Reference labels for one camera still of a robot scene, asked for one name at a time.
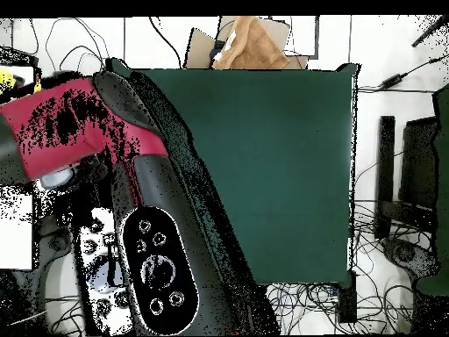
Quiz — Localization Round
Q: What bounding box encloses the dark green table cloth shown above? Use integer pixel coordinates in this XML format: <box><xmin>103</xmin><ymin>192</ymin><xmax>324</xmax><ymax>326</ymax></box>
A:
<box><xmin>105</xmin><ymin>57</ymin><xmax>360</xmax><ymax>288</ymax></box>

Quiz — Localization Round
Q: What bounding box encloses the cardboard box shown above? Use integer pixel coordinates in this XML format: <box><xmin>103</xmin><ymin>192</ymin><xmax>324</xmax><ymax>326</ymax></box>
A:
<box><xmin>184</xmin><ymin>15</ymin><xmax>310</xmax><ymax>70</ymax></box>

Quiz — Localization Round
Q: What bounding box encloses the brown towel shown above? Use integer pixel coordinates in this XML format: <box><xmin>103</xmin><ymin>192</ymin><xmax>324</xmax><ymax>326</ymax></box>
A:
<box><xmin>210</xmin><ymin>15</ymin><xmax>291</xmax><ymax>70</ymax></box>

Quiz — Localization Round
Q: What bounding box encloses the black chair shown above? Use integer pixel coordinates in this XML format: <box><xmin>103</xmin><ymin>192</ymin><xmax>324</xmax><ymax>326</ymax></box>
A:
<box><xmin>376</xmin><ymin>115</ymin><xmax>439</xmax><ymax>229</ymax></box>

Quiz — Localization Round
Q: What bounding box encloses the white table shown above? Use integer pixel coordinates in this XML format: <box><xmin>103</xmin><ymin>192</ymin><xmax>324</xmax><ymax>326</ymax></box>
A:
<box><xmin>0</xmin><ymin>64</ymin><xmax>36</xmax><ymax>271</ymax></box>

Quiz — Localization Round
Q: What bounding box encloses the yellow and black tool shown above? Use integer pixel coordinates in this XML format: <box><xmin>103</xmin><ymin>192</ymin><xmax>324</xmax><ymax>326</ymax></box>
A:
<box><xmin>0</xmin><ymin>68</ymin><xmax>26</xmax><ymax>94</ymax></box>

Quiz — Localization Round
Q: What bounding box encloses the black rod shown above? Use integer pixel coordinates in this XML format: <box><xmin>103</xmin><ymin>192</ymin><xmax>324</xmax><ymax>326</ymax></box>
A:
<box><xmin>410</xmin><ymin>15</ymin><xmax>449</xmax><ymax>48</ymax></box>

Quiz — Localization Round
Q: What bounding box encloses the black cable tangle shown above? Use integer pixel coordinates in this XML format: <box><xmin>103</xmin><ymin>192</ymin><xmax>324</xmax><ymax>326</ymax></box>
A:
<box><xmin>45</xmin><ymin>296</ymin><xmax>87</xmax><ymax>336</ymax></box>
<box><xmin>266</xmin><ymin>282</ymin><xmax>415</xmax><ymax>334</ymax></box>
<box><xmin>29</xmin><ymin>17</ymin><xmax>110</xmax><ymax>73</ymax></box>
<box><xmin>352</xmin><ymin>199</ymin><xmax>434</xmax><ymax>254</ymax></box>

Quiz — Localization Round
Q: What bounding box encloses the black power adapter with cable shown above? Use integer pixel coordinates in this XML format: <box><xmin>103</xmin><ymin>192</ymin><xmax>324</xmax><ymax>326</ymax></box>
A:
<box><xmin>357</xmin><ymin>52</ymin><xmax>449</xmax><ymax>94</ymax></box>

